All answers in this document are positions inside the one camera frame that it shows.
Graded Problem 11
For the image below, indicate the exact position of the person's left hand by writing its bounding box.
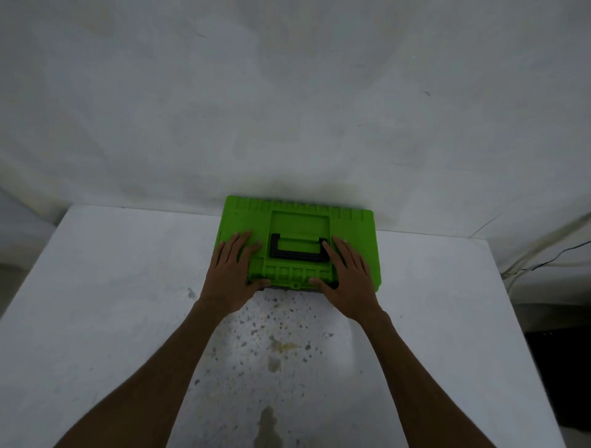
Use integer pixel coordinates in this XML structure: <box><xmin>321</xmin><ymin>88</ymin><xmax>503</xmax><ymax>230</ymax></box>
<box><xmin>197</xmin><ymin>230</ymin><xmax>272</xmax><ymax>317</ymax></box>

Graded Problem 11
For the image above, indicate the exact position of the person's right hand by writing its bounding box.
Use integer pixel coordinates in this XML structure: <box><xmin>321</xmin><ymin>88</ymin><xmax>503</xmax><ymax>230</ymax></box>
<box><xmin>308</xmin><ymin>236</ymin><xmax>384</xmax><ymax>324</ymax></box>

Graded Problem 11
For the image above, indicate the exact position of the black toolbox with green lid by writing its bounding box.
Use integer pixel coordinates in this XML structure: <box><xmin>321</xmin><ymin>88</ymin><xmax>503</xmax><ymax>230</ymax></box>
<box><xmin>212</xmin><ymin>194</ymin><xmax>382</xmax><ymax>296</ymax></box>

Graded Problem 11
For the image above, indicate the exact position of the person's right forearm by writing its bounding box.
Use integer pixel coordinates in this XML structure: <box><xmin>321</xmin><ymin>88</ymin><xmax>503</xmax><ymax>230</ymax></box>
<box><xmin>358</xmin><ymin>311</ymin><xmax>497</xmax><ymax>448</ymax></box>

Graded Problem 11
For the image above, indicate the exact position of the person's left forearm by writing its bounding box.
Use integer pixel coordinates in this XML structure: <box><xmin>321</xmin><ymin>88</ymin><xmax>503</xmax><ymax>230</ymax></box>
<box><xmin>55</xmin><ymin>300</ymin><xmax>227</xmax><ymax>448</ymax></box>

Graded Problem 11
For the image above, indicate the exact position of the white wall cable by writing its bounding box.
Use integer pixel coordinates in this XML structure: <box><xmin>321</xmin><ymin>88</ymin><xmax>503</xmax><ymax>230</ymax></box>
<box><xmin>501</xmin><ymin>214</ymin><xmax>591</xmax><ymax>292</ymax></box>

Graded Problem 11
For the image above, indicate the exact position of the black wall cable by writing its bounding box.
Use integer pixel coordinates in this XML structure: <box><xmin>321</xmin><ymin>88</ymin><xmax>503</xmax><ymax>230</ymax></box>
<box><xmin>503</xmin><ymin>239</ymin><xmax>591</xmax><ymax>280</ymax></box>

